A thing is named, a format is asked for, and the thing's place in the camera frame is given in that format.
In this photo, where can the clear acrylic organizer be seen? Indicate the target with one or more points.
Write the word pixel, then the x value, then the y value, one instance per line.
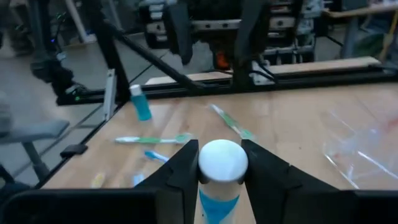
pixel 357 140

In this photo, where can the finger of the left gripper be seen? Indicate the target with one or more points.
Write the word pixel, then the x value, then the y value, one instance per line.
pixel 252 28
pixel 181 31

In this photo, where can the orange white toothbrush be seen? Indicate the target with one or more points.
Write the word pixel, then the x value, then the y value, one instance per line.
pixel 98 180

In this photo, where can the teal mouthwash bottle white cap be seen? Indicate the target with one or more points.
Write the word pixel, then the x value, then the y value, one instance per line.
pixel 222 161
pixel 141 107

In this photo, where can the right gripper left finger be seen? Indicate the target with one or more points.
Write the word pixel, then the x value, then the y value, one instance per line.
pixel 177 186

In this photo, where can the green white toothbrush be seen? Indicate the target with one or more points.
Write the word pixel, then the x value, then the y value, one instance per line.
pixel 149 140
pixel 231 122

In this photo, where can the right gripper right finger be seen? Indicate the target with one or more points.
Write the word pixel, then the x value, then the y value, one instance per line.
pixel 267 186

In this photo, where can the black aluminium table frame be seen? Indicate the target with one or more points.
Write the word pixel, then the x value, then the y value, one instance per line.
pixel 326 79

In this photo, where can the black table clamp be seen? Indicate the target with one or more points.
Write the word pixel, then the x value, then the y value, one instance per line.
pixel 73 150

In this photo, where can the white furniture leg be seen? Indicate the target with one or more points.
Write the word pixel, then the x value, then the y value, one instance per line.
pixel 79 21

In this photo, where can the black drawer cabinet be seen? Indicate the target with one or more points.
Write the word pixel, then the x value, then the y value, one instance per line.
pixel 281 23

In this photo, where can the wooden background table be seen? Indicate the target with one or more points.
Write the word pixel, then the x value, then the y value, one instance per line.
pixel 351 12

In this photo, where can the white metal bracket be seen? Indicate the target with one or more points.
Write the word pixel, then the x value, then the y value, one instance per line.
pixel 109 93

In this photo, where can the blue white toothbrush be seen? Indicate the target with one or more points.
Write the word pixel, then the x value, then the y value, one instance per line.
pixel 138 179
pixel 154 155

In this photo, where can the black floor equipment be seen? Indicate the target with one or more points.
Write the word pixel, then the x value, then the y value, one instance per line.
pixel 59 77

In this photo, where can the grey office chair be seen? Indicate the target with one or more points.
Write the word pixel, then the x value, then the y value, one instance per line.
pixel 34 130

